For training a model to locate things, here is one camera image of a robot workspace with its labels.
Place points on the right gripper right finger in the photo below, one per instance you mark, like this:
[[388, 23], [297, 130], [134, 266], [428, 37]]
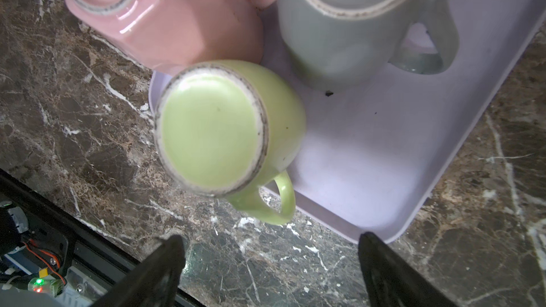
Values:
[[390, 281]]

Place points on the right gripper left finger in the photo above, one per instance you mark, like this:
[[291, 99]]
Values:
[[154, 282]]

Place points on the light green mug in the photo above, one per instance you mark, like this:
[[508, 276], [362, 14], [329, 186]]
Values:
[[229, 130]]

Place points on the grey mug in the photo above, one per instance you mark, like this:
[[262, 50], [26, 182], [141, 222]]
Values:
[[335, 44]]

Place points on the pink faceted mug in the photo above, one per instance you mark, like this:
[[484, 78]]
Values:
[[170, 35]]

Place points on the lavender plastic tray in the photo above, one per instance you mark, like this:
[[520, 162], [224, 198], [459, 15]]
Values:
[[373, 151]]

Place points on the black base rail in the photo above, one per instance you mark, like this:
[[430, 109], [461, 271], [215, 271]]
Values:
[[52, 237]]

